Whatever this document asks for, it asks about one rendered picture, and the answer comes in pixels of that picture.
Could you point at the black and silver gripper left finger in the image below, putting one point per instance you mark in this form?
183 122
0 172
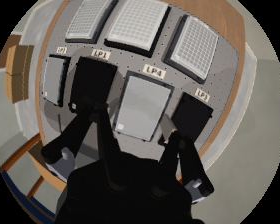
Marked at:
59 154

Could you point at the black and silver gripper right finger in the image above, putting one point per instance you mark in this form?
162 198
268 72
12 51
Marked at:
194 178

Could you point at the grey control panel with coloured keys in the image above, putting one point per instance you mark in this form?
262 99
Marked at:
85 154

